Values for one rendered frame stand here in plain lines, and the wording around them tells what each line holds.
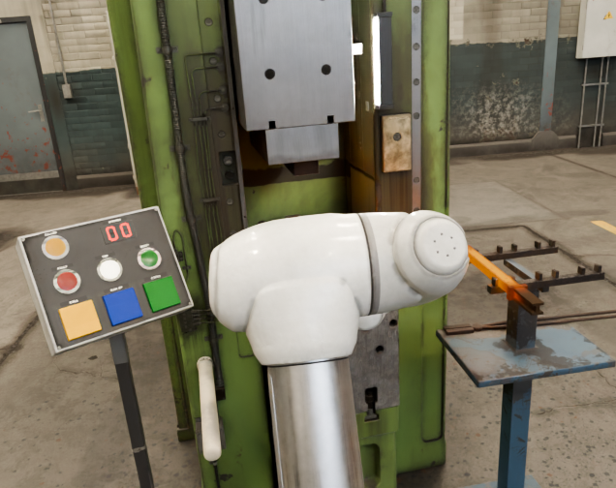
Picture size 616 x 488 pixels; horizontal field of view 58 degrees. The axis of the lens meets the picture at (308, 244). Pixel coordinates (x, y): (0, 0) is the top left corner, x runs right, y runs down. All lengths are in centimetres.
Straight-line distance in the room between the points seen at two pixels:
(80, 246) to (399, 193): 95
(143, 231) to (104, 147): 634
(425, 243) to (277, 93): 94
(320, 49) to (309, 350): 103
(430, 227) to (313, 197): 145
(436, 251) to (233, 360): 132
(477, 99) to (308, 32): 661
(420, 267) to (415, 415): 158
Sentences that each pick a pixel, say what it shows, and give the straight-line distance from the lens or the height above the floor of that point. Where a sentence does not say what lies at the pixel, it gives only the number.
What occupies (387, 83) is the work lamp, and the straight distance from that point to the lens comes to 170.
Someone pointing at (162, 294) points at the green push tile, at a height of 101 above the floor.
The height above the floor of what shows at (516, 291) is 98.
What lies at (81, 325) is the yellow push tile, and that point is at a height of 100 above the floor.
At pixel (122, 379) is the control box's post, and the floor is 75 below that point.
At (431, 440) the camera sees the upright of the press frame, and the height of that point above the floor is 13.
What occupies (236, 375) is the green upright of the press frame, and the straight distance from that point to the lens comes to 191.
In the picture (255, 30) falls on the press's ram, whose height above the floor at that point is 161.
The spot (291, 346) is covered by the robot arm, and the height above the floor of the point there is 125.
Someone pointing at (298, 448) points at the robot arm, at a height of 114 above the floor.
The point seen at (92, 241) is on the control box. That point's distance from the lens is 145.
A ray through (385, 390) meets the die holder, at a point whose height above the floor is 53.
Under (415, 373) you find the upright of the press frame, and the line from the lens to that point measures 209.
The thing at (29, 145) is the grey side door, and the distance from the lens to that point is 810.
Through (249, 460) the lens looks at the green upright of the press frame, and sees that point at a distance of 212.
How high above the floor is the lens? 156
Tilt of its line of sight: 19 degrees down
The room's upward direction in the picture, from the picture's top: 4 degrees counter-clockwise
